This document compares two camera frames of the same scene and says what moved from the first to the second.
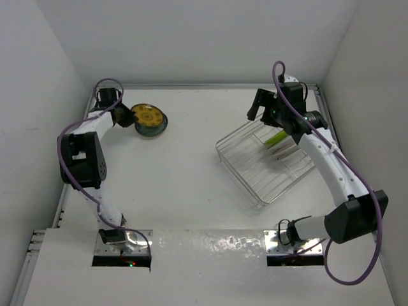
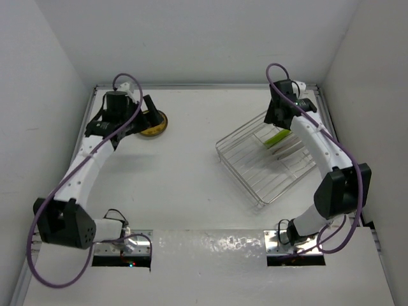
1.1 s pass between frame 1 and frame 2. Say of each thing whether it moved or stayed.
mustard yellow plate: moved
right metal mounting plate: stayed
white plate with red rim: stayed
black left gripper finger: moved
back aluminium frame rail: stayed
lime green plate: stayed
